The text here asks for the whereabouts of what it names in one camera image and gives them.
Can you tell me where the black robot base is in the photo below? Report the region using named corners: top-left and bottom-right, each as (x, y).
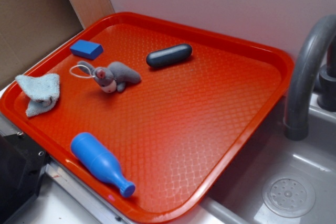
top-left (1, 134), bottom-right (48, 223)

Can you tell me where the light blue cloth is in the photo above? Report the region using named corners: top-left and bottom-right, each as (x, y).
top-left (15, 73), bottom-right (60, 118)

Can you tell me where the orange plastic tray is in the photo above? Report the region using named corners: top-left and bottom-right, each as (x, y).
top-left (1, 13), bottom-right (293, 223)

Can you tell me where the dark grey capsule object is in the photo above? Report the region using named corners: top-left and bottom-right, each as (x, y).
top-left (146, 44), bottom-right (193, 68)

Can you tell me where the grey plush bunny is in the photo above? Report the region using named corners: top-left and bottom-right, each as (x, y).
top-left (69, 61), bottom-right (141, 93)

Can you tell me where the blue plastic bottle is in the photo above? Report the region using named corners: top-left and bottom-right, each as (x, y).
top-left (70, 132), bottom-right (135, 198)

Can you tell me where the blue rectangular block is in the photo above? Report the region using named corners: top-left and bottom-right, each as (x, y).
top-left (70, 40), bottom-right (103, 60)

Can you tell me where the grey toy faucet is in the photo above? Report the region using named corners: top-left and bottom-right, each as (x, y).
top-left (283, 14), bottom-right (335, 141)

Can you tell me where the grey plastic sink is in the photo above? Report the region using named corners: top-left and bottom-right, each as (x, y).
top-left (201, 87), bottom-right (336, 224)

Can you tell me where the brown cardboard panel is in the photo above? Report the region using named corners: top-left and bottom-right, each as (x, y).
top-left (1, 0), bottom-right (82, 88)

